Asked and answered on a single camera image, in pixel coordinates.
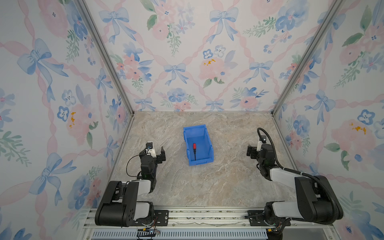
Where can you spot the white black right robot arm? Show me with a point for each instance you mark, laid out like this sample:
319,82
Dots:
315,201

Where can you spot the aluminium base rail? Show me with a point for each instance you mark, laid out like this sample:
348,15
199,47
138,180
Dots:
91,231

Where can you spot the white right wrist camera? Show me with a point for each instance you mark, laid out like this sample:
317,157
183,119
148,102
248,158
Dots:
262,140

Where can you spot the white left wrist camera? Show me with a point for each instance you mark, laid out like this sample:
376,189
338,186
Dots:
150,149

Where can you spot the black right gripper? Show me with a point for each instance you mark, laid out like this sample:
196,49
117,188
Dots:
252,150

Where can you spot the red black screwdriver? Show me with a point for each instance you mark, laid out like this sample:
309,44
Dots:
195,150

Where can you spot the aluminium corner post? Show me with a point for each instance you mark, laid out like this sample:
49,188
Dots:
312,47
102,50

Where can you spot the aluminium corner post left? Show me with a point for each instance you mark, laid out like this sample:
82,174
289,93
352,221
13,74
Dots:
102,50

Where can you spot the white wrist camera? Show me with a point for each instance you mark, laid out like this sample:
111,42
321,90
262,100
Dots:
150,149
262,140

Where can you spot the blue plastic bin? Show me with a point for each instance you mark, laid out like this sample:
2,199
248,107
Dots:
200,136

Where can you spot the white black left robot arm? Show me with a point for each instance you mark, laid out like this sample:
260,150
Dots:
120,207

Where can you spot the aluminium corner post right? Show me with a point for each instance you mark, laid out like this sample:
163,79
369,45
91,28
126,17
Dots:
312,47

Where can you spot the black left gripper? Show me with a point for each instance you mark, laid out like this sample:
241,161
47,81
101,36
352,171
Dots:
158,157

